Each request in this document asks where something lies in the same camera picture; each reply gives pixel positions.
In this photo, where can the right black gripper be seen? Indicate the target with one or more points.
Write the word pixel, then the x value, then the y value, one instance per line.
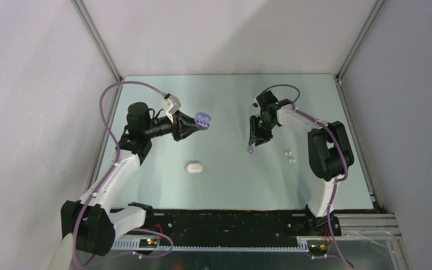
pixel 256 135

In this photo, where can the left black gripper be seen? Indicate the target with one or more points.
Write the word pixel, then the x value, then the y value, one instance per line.
pixel 183 126

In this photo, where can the purple earbud charging case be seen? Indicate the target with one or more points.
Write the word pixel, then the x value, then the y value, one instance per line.
pixel 202 119

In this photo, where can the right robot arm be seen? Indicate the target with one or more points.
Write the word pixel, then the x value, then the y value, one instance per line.
pixel 329 151

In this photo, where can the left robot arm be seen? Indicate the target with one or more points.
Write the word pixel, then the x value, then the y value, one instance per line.
pixel 89 219

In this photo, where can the white earbud charging case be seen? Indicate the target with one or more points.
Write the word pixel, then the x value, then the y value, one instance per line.
pixel 194 167

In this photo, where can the left controller board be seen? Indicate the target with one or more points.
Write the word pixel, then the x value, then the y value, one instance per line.
pixel 150 243

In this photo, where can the controller board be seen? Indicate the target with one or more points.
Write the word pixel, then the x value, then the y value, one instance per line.
pixel 318 251
pixel 150 243

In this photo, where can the right controller board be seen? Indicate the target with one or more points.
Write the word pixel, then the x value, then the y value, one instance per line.
pixel 318 251

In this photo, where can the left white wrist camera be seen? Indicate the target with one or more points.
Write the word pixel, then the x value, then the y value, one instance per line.
pixel 170 104

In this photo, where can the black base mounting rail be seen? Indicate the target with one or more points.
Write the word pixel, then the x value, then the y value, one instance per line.
pixel 247 229

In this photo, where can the right aluminium frame post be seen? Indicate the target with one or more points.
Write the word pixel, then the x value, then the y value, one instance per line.
pixel 361 36

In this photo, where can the aluminium frame post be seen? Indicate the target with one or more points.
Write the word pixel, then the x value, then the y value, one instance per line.
pixel 361 36
pixel 97 38

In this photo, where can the left aluminium frame post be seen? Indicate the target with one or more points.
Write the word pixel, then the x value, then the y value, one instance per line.
pixel 97 38

